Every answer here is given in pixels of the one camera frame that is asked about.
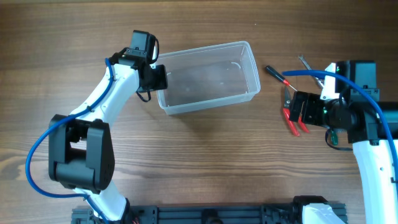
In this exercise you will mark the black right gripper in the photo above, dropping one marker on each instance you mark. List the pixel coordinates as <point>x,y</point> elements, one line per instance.
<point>300,106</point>

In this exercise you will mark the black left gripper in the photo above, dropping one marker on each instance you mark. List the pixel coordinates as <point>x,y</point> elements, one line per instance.
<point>158,78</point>

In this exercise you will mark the red handled cutting pliers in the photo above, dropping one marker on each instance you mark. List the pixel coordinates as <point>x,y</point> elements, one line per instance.
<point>286,112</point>

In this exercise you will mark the silver steel wrench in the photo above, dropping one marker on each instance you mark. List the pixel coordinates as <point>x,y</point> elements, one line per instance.
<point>319,82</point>

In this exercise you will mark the green handled screwdriver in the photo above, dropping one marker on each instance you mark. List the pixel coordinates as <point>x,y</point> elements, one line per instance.
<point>333,137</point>

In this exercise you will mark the clear plastic storage container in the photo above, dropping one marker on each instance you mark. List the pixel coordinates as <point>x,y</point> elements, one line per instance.
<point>208,77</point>

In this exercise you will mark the black red handled screwdriver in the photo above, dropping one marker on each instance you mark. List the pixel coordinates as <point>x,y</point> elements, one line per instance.
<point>274,73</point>

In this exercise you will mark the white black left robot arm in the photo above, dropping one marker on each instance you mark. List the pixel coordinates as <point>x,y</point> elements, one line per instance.
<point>81,155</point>

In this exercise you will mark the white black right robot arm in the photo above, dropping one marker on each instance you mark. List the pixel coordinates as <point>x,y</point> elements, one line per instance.
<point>350,101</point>

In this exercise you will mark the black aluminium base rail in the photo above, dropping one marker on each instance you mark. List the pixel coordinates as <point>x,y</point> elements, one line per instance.
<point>264,214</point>

